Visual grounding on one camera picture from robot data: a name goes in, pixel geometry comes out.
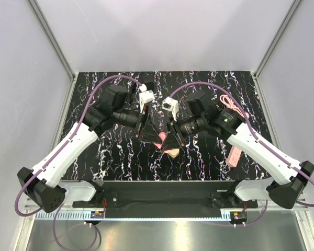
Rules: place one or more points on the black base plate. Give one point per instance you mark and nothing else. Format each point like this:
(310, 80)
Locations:
(163, 199)

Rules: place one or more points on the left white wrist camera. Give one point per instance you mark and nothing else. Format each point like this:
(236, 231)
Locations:
(145, 96)

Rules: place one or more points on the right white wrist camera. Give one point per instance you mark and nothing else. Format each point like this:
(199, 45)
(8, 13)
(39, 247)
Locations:
(171, 105)

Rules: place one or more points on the pink power strip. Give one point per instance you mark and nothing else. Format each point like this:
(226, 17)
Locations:
(233, 157)

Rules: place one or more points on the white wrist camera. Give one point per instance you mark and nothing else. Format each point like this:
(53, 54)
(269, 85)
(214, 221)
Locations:
(145, 96)
(171, 105)

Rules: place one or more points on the black cube adapter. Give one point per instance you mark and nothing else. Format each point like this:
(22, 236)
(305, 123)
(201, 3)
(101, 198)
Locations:
(148, 80)

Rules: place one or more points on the pink square plug adapter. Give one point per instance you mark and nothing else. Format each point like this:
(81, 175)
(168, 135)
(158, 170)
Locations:
(162, 136)

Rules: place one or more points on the beige red power strip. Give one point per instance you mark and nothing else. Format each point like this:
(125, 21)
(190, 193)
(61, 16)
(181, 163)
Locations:
(172, 153)

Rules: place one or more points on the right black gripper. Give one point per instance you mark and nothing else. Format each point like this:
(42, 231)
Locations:
(172, 140)

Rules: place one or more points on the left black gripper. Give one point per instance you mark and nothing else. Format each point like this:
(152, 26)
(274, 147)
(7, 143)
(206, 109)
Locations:
(149, 133)

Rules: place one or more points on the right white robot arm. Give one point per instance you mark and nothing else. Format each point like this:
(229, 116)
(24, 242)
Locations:
(288, 177)

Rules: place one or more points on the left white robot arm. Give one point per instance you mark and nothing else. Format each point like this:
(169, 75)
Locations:
(42, 183)

